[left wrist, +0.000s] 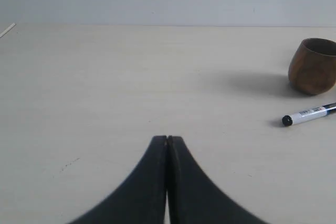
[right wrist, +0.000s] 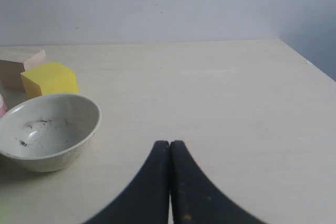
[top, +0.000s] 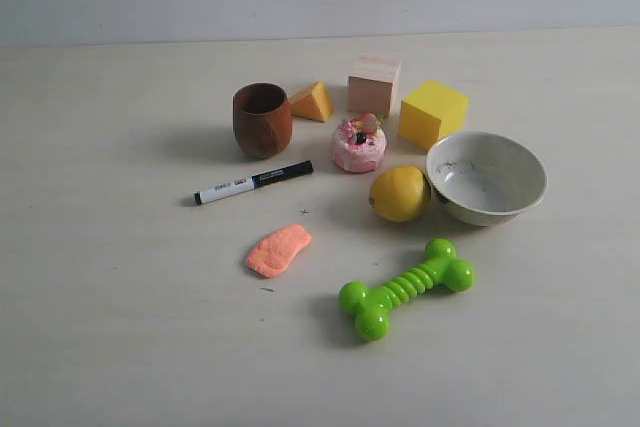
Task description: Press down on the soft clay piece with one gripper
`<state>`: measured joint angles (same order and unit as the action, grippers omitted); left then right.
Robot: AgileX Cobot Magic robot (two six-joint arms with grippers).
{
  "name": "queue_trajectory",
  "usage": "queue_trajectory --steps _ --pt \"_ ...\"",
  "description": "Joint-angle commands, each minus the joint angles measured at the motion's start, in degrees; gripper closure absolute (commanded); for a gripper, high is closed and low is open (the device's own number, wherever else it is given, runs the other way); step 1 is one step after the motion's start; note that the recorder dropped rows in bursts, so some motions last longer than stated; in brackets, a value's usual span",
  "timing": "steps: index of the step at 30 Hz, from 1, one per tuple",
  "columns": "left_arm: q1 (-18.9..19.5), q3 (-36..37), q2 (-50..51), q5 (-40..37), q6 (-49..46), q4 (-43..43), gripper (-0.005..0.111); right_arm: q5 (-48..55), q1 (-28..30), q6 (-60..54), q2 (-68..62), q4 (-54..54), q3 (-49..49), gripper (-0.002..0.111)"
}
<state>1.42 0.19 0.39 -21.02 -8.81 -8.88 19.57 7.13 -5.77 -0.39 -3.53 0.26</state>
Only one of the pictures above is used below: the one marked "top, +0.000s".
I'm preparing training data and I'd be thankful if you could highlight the black and white marker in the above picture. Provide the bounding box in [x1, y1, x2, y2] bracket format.
[194, 160, 314, 205]

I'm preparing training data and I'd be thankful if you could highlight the orange putty blob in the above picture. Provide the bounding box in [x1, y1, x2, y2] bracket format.
[246, 224, 312, 278]

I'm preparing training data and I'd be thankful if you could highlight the brown wooden cup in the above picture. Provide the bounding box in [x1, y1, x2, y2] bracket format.
[233, 83, 293, 159]

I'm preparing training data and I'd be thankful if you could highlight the white ceramic bowl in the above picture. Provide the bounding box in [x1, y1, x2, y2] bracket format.
[425, 131, 548, 227]

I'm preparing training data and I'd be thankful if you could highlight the light wooden cube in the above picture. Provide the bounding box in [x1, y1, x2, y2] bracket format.
[347, 55, 401, 118]

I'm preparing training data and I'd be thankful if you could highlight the yellow cube block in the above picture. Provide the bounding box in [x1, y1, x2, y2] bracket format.
[398, 80, 470, 151]

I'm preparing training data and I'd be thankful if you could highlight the yellow lemon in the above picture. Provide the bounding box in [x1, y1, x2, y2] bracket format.
[369, 165, 431, 223]

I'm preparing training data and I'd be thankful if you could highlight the pink toy cake squishy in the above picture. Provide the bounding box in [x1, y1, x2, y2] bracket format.
[331, 113, 387, 173]

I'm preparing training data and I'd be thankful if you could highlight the green bone dog toy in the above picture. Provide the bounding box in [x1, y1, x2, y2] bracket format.
[338, 238, 475, 342]

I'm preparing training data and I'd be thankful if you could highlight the orange wooden wedge block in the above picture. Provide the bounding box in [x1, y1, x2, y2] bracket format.
[289, 81, 334, 122]

